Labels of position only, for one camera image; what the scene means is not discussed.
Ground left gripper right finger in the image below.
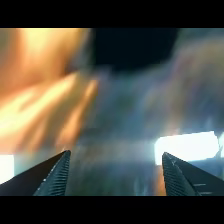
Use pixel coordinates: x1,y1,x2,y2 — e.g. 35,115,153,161
161,151,224,197

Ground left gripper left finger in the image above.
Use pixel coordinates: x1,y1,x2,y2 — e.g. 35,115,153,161
0,149,72,197

